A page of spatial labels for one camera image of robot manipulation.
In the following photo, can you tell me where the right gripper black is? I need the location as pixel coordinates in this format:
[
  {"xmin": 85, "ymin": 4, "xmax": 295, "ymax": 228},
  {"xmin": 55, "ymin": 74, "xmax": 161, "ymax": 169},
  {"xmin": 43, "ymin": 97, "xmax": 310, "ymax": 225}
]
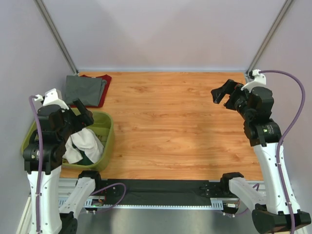
[{"xmin": 211, "ymin": 79, "xmax": 252, "ymax": 120}]

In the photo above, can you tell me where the white and green t-shirt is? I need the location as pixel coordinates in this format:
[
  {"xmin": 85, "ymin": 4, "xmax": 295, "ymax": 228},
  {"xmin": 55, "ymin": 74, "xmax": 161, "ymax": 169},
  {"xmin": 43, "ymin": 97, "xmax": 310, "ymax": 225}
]
[{"xmin": 63, "ymin": 128, "xmax": 104, "ymax": 164}]

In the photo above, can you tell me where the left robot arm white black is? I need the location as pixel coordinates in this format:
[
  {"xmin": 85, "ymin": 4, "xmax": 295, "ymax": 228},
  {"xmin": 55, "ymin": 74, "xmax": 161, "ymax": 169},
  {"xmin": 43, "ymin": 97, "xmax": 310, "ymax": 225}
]
[{"xmin": 22, "ymin": 96, "xmax": 103, "ymax": 234}]

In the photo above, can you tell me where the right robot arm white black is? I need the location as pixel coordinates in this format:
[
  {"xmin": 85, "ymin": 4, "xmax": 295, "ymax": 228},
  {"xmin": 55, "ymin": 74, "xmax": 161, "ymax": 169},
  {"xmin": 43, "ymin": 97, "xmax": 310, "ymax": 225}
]
[{"xmin": 211, "ymin": 79, "xmax": 312, "ymax": 234}]

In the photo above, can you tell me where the folded grey t-shirt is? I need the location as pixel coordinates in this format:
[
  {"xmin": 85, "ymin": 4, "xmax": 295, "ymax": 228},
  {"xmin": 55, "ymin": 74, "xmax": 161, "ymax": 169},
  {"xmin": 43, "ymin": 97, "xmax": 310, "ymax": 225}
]
[{"xmin": 63, "ymin": 75, "xmax": 107, "ymax": 107}]

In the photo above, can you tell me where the green plastic basket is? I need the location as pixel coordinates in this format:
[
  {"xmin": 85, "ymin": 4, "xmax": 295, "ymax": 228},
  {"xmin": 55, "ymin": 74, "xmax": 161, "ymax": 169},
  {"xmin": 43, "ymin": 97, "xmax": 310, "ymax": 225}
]
[{"xmin": 22, "ymin": 105, "xmax": 114, "ymax": 174}]

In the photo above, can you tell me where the folded red t-shirt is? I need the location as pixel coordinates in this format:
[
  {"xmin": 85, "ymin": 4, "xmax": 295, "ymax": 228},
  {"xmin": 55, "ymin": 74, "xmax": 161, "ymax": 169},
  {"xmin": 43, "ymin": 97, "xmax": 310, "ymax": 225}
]
[{"xmin": 70, "ymin": 74, "xmax": 112, "ymax": 108}]

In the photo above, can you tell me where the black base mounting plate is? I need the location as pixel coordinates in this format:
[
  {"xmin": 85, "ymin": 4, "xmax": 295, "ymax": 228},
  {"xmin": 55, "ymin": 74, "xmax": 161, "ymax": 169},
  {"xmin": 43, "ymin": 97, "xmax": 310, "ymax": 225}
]
[{"xmin": 99, "ymin": 179, "xmax": 237, "ymax": 206}]

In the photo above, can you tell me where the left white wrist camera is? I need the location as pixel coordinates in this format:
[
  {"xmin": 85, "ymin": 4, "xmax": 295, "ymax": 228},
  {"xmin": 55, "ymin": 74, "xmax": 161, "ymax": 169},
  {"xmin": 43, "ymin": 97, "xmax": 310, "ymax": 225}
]
[{"xmin": 34, "ymin": 88, "xmax": 69, "ymax": 110}]

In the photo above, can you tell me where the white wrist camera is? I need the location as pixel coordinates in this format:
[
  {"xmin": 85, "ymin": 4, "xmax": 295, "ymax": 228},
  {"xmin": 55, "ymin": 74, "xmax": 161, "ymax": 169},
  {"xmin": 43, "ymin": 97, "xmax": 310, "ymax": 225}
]
[
  {"xmin": 34, "ymin": 88, "xmax": 69, "ymax": 110},
  {"xmin": 241, "ymin": 69, "xmax": 267, "ymax": 92}
]

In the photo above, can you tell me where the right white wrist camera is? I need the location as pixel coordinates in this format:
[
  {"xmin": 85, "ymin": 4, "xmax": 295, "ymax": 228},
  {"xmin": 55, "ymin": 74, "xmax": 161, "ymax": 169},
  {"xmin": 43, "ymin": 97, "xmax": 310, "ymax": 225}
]
[{"xmin": 241, "ymin": 69, "xmax": 267, "ymax": 92}]

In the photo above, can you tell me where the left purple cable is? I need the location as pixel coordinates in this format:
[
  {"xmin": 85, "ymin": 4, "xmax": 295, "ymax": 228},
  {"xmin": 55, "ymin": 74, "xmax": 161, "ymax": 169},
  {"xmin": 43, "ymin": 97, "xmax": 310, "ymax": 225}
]
[{"xmin": 28, "ymin": 95, "xmax": 47, "ymax": 232}]

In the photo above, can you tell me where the purple cable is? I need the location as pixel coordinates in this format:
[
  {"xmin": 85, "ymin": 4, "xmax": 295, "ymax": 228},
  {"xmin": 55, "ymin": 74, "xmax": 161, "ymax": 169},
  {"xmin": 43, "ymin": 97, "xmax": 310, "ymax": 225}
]
[
  {"xmin": 28, "ymin": 95, "xmax": 47, "ymax": 232},
  {"xmin": 258, "ymin": 69, "xmax": 306, "ymax": 234}
]

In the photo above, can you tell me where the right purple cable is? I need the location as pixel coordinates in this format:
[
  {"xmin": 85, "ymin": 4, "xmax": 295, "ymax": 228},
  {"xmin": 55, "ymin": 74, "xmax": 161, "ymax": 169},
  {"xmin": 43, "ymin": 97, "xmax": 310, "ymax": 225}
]
[{"xmin": 258, "ymin": 69, "xmax": 306, "ymax": 234}]

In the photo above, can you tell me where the slotted grey cable duct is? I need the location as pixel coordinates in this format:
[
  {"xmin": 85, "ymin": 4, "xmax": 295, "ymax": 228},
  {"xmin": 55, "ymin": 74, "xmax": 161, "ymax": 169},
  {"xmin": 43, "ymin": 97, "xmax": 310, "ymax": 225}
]
[{"xmin": 58, "ymin": 196, "xmax": 225, "ymax": 211}]

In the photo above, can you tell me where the left aluminium frame post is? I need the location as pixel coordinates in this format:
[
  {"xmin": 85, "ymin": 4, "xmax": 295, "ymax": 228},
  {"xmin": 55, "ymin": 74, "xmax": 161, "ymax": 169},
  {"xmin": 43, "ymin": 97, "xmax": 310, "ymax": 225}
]
[{"xmin": 34, "ymin": 0, "xmax": 78, "ymax": 75}]

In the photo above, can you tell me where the aluminium frame post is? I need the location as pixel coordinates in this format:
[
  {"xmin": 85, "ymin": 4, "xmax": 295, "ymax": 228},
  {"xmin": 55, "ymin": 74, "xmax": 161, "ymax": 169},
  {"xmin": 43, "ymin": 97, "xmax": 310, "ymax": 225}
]
[
  {"xmin": 245, "ymin": 0, "xmax": 294, "ymax": 74},
  {"xmin": 34, "ymin": 0, "xmax": 78, "ymax": 75}
]

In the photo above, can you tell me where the right aluminium frame post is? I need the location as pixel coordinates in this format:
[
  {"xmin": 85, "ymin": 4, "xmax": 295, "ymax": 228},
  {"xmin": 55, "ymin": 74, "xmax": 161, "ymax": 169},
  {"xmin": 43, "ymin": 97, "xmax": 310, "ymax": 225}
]
[{"xmin": 245, "ymin": 0, "xmax": 294, "ymax": 74}]

